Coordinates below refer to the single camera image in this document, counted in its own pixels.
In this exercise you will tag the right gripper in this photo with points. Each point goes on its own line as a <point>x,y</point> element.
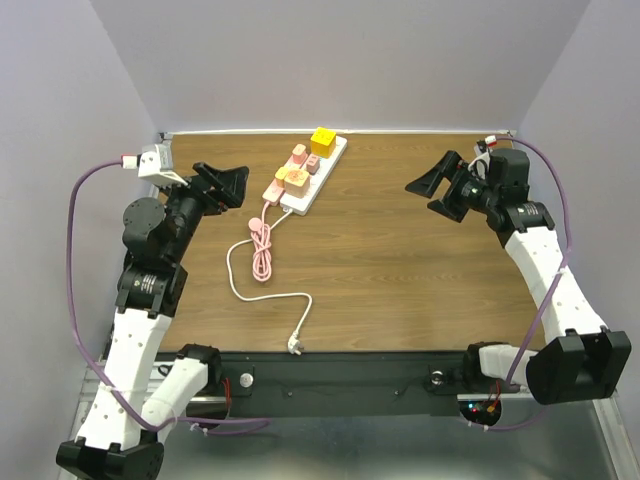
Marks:
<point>453,167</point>

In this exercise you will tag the pink plug adapter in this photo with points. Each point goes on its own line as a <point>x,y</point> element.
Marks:
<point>312,164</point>

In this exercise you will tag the orange square plug adapter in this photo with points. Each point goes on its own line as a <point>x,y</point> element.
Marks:
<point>297,183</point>

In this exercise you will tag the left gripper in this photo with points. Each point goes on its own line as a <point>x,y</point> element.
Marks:
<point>230,187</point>

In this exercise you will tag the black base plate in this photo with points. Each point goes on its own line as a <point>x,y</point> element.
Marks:
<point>341,384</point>

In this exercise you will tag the pink power strip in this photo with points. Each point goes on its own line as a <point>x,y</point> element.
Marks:
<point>273,193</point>

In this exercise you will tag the yellow cube socket adapter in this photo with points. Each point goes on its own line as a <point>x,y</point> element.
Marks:
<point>323,142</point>

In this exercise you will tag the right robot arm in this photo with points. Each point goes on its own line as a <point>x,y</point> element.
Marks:
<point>582,358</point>

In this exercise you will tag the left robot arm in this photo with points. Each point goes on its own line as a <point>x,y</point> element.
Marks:
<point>124,433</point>

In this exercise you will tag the yellow plug on pink strip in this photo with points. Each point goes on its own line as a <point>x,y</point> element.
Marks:
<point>280,176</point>

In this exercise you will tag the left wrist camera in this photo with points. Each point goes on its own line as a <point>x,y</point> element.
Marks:
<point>154,165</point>

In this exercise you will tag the white power strip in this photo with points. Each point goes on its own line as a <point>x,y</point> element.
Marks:
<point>301,206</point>

